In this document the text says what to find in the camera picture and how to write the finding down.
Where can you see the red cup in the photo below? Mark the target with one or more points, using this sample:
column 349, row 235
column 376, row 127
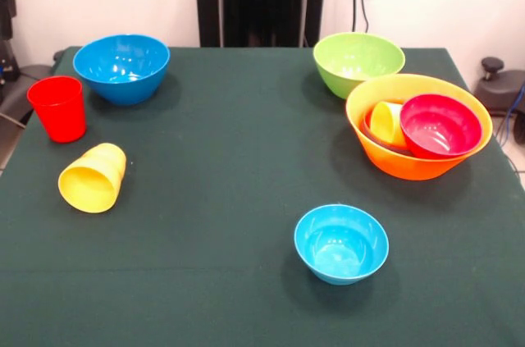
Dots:
column 57, row 117

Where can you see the large blue bowl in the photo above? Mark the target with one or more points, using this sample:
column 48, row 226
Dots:
column 119, row 76

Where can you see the orange-yellow cup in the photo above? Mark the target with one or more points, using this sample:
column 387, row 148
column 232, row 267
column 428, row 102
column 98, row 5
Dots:
column 110, row 156

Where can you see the yellow cup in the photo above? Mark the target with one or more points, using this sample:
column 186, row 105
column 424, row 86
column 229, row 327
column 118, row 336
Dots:
column 387, row 125
column 86, row 191

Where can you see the small light blue bowl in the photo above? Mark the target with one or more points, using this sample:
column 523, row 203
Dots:
column 340, row 244

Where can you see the large orange-yellow bowl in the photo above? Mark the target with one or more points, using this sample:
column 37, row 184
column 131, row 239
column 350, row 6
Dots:
column 410, row 170

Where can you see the small magenta bowl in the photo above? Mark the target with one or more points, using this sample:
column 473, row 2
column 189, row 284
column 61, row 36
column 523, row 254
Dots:
column 439, row 125

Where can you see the large green bowl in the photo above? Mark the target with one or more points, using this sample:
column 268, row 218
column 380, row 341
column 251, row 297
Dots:
column 352, row 72

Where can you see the dark green tablecloth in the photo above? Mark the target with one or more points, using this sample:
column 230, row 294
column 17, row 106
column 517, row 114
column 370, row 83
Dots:
column 246, row 273

